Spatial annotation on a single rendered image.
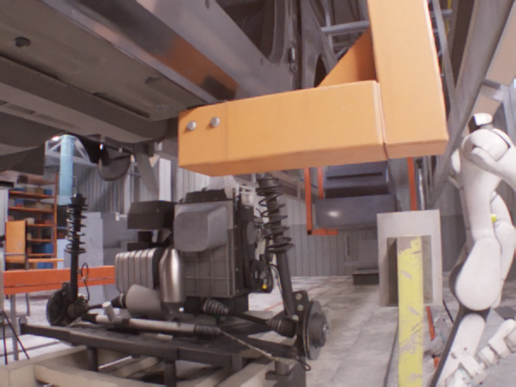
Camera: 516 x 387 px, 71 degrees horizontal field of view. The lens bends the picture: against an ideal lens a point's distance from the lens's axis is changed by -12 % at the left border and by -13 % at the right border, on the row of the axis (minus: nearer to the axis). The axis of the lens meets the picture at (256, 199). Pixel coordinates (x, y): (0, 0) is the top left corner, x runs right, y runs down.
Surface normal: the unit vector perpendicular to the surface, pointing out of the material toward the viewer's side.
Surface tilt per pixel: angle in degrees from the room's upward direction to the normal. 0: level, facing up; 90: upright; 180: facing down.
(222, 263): 90
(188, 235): 90
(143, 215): 90
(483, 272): 90
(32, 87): 98
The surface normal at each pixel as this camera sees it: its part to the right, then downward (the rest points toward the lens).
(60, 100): 0.92, 0.07
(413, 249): -0.37, -0.09
